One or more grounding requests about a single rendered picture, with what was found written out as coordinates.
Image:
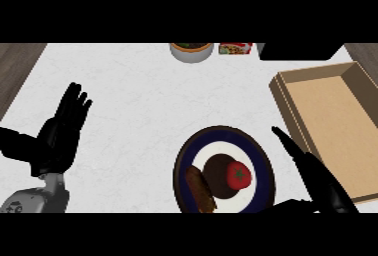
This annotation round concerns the blue and white plate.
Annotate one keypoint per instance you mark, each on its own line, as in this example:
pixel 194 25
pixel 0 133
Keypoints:
pixel 222 170

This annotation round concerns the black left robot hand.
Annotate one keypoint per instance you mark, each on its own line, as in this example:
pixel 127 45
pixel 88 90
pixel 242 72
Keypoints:
pixel 57 143

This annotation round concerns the dark brown round patty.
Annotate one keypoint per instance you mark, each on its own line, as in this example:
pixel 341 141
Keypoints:
pixel 218 176

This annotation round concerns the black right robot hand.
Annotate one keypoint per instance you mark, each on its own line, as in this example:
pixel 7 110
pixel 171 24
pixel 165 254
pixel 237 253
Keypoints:
pixel 318 180

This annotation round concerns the red printed food box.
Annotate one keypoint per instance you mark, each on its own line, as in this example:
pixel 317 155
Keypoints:
pixel 234 48

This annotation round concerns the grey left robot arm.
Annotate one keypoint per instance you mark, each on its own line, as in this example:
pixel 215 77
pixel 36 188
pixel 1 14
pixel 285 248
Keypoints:
pixel 35 196

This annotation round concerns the red tomato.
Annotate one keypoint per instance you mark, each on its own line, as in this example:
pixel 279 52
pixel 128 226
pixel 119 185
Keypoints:
pixel 237 175

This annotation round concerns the black appliance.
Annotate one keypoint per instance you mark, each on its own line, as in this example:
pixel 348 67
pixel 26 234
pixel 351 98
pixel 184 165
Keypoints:
pixel 299 51

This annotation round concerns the brown sausage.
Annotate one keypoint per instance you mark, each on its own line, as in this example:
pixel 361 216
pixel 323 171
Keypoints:
pixel 199 190

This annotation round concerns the cardboard box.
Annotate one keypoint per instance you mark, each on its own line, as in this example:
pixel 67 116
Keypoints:
pixel 332 126

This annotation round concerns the grey plant pot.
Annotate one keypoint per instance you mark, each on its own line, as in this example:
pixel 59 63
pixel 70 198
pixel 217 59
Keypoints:
pixel 191 51

